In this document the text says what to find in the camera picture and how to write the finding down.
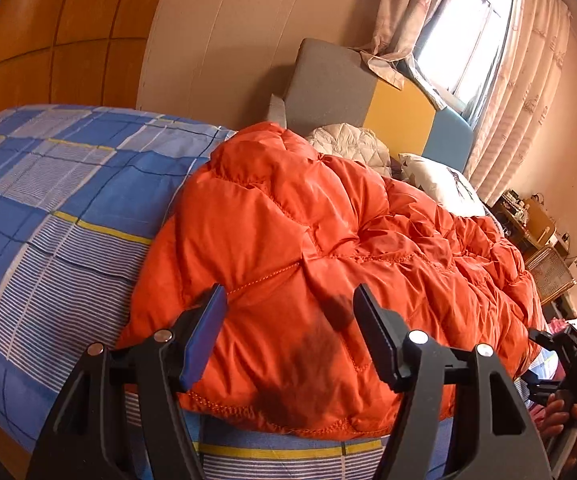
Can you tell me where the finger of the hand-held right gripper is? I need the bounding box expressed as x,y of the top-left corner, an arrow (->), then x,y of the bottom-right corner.
525,379 -> 574,406
527,327 -> 577,361

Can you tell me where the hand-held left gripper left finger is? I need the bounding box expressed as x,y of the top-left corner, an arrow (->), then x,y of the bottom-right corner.
26,284 -> 228,480

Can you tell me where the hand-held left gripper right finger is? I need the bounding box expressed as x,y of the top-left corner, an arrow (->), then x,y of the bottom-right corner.
353,284 -> 554,480

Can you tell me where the orange quilted down jacket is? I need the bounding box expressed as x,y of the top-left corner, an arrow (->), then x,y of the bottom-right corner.
116,122 -> 547,443

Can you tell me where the wicker chair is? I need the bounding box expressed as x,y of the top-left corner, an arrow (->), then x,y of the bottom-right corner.
525,246 -> 577,307

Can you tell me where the small wooden chair back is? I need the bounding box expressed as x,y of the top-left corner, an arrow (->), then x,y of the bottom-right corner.
523,197 -> 557,246

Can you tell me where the dark wooden desk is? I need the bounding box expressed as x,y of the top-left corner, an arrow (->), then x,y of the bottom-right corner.
491,190 -> 537,256

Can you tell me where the white printed pillow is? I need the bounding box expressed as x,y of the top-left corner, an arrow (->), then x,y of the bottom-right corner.
399,152 -> 487,218

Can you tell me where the bed with blue plaid sheet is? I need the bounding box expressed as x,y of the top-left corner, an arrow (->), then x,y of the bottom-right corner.
0,104 -> 559,480

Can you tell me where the beige quilted jacket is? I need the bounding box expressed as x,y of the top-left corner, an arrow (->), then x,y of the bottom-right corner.
305,122 -> 394,178

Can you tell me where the grey yellow blue headboard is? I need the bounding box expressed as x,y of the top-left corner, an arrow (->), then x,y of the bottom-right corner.
268,37 -> 474,181

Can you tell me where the pink patterned curtain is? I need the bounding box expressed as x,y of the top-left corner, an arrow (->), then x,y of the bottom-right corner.
357,0 -> 469,111
463,0 -> 572,206

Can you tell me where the bright window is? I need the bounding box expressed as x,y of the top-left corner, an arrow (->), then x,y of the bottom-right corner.
411,0 -> 514,116

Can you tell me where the wooden wardrobe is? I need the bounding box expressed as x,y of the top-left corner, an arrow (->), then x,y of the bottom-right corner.
0,0 -> 176,131

